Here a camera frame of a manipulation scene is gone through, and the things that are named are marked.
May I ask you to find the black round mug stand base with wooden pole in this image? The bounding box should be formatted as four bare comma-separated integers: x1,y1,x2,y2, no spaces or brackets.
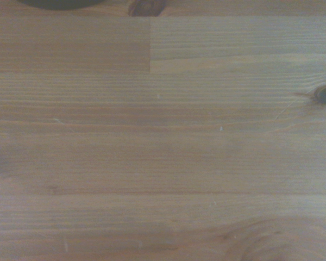
16,0,105,11

